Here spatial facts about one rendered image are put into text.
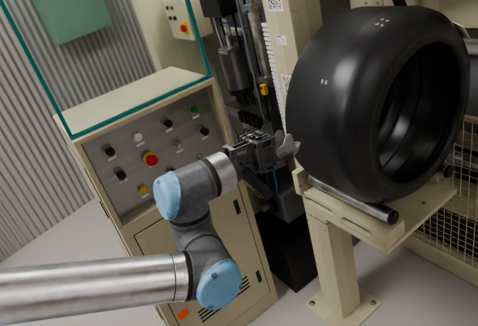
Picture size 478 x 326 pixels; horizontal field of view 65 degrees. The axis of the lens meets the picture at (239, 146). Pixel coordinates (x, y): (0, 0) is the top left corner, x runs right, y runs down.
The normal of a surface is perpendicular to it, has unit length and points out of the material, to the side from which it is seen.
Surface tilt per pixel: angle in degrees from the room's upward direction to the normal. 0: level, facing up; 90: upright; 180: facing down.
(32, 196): 90
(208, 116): 90
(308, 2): 90
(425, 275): 0
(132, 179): 90
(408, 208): 0
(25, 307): 80
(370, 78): 59
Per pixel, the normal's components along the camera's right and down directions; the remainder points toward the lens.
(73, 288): 0.39, -0.28
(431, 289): -0.24, -0.85
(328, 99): -0.81, -0.04
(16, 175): 0.74, 0.15
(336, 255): 0.56, 0.28
